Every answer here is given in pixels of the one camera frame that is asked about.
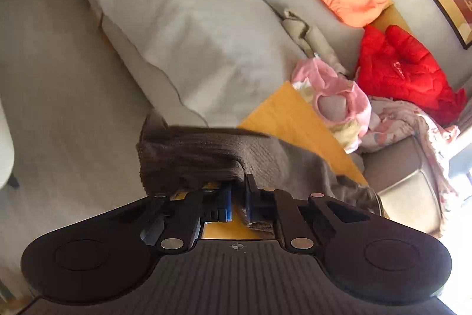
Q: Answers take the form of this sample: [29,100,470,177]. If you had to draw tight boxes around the beige sofa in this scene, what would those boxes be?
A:
[59,0,448,238]

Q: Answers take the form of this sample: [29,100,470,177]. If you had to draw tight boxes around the red puffer jacket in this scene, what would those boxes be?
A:
[355,25,468,125]

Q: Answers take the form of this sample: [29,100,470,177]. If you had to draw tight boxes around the white sofa cover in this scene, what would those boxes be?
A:
[61,0,308,127]

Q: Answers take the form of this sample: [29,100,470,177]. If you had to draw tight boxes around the brown dotted corduroy top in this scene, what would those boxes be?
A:
[136,111,386,232]

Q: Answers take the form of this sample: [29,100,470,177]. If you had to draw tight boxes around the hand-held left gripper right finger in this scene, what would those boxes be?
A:
[245,175,373,255]

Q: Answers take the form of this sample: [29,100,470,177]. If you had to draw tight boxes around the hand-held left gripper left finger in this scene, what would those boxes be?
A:
[140,185,234,254]

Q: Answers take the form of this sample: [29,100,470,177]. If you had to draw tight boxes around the pink garment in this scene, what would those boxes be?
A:
[291,58,372,153]

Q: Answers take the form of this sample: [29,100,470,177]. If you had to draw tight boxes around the floral pink blanket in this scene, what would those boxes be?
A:
[363,97,463,238]

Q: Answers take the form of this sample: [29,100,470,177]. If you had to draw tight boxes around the beige crumpled cloth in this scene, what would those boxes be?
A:
[281,9,349,76]

